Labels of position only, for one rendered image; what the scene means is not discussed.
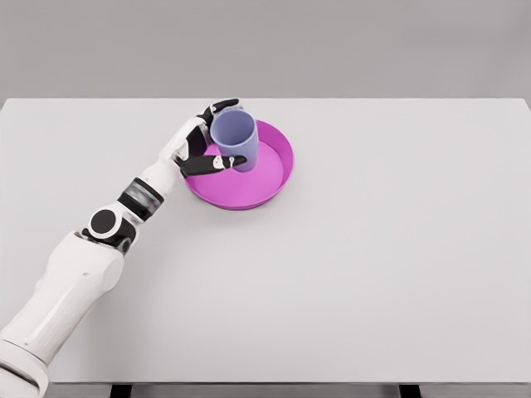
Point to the magenta round plate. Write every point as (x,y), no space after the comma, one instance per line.
(265,174)

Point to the lavender blue cup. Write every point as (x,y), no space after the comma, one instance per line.
(235,139)

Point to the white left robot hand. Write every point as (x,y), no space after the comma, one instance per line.
(179,139)

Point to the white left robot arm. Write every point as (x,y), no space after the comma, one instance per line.
(74,273)

